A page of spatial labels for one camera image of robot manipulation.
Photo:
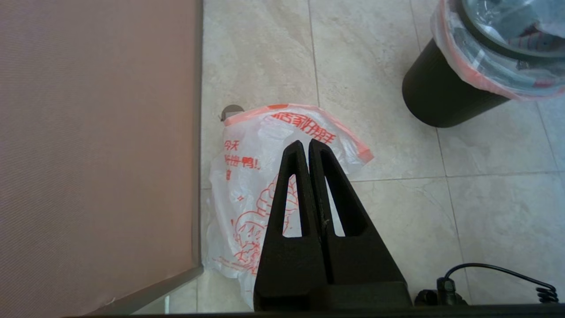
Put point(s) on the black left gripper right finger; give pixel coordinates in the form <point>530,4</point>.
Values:
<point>362,265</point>

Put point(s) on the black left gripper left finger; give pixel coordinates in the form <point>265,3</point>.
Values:
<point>287,265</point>

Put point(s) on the white red-print trash bag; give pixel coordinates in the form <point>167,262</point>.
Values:
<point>450,48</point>
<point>247,190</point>

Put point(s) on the black round trash bin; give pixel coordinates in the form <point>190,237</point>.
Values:
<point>437,97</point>

